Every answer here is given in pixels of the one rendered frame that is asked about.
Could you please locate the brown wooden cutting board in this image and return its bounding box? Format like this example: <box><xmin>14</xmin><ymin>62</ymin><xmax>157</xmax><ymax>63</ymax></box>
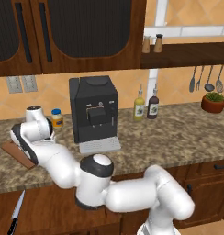
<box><xmin>0</xmin><ymin>140</ymin><xmax>37</xmax><ymax>170</ymax></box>

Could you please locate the black coffee machine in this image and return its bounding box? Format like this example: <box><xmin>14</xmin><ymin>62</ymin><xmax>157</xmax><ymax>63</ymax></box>
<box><xmin>68</xmin><ymin>75</ymin><xmax>122</xmax><ymax>155</ymax></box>

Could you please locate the yellow oil bottle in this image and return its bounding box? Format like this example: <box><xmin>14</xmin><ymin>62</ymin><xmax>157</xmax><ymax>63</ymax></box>
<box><xmin>133</xmin><ymin>84</ymin><xmax>146</xmax><ymax>122</ymax></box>

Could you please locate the dark vinegar bottle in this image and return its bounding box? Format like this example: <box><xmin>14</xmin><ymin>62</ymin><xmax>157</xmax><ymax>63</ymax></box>
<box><xmin>146</xmin><ymin>84</ymin><xmax>160</xmax><ymax>120</ymax></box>

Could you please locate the blue lidded yellow jar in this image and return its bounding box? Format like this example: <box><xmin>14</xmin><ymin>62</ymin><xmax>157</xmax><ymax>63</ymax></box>
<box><xmin>50</xmin><ymin>108</ymin><xmax>64</xmax><ymax>129</ymax></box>

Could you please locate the wooden salt shaker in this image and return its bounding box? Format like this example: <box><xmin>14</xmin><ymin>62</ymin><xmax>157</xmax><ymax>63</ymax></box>
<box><xmin>141</xmin><ymin>35</ymin><xmax>151</xmax><ymax>54</ymax></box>

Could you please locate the wooden pepper shaker dark top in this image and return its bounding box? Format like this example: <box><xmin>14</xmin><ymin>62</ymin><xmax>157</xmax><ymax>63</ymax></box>
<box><xmin>153</xmin><ymin>33</ymin><xmax>163</xmax><ymax>54</ymax></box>

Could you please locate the hanging grey spoon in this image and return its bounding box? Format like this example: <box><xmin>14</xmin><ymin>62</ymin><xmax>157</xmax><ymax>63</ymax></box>
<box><xmin>188</xmin><ymin>66</ymin><xmax>198</xmax><ymax>94</ymax></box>

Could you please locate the hanging grey fork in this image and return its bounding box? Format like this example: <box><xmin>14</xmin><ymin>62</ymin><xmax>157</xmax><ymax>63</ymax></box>
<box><xmin>196</xmin><ymin>65</ymin><xmax>206</xmax><ymax>92</ymax></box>

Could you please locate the potted plant in red pot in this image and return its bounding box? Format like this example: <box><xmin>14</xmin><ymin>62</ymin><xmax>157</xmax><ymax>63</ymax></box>
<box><xmin>200</xmin><ymin>91</ymin><xmax>224</xmax><ymax>115</ymax></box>

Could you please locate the hanging grey ladle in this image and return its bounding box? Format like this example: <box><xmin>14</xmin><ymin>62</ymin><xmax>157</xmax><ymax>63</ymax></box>
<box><xmin>204</xmin><ymin>64</ymin><xmax>216</xmax><ymax>93</ymax></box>

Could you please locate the wooden drawer front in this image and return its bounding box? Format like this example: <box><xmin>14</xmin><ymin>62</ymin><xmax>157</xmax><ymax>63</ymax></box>
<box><xmin>197</xmin><ymin>159</ymin><xmax>224</xmax><ymax>182</ymax></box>

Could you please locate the hanging grey skimmer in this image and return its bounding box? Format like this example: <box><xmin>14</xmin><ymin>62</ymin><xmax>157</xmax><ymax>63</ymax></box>
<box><xmin>215</xmin><ymin>63</ymin><xmax>224</xmax><ymax>94</ymax></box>

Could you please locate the wide wooden base cupboard front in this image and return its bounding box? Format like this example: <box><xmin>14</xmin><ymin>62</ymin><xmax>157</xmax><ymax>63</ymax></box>
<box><xmin>0</xmin><ymin>183</ymin><xmax>123</xmax><ymax>235</ymax></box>

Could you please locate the wooden base cupboard door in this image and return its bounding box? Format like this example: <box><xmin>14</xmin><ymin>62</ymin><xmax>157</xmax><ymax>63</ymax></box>
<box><xmin>177</xmin><ymin>175</ymin><xmax>224</xmax><ymax>229</ymax></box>

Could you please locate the grey wall socket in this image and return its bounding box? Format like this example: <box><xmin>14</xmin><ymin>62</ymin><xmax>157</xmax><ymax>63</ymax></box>
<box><xmin>21</xmin><ymin>75</ymin><xmax>39</xmax><ymax>93</ymax></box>
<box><xmin>6</xmin><ymin>76</ymin><xmax>24</xmax><ymax>95</ymax></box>

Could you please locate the wide wooden wall cupboard door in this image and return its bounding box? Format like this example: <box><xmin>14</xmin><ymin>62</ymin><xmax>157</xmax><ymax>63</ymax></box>
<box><xmin>30</xmin><ymin>0</ymin><xmax>147</xmax><ymax>74</ymax></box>

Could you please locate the dark wooden wall shelf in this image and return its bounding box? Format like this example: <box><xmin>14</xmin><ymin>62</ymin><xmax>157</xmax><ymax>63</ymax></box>
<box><xmin>140</xmin><ymin>41</ymin><xmax>224</xmax><ymax>70</ymax></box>

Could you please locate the black wall cupboard handle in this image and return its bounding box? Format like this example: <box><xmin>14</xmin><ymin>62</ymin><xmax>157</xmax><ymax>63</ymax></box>
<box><xmin>15</xmin><ymin>2</ymin><xmax>33</xmax><ymax>64</ymax></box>
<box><xmin>38</xmin><ymin>2</ymin><xmax>53</xmax><ymax>63</ymax></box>

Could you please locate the black handled kitchen knife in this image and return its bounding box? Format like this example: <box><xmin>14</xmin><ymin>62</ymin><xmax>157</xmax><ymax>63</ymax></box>
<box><xmin>6</xmin><ymin>189</ymin><xmax>27</xmax><ymax>235</ymax></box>

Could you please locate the narrow wooden wall cupboard door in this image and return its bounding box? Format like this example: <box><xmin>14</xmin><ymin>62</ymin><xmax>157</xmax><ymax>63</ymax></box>
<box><xmin>0</xmin><ymin>0</ymin><xmax>43</xmax><ymax>77</ymax></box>

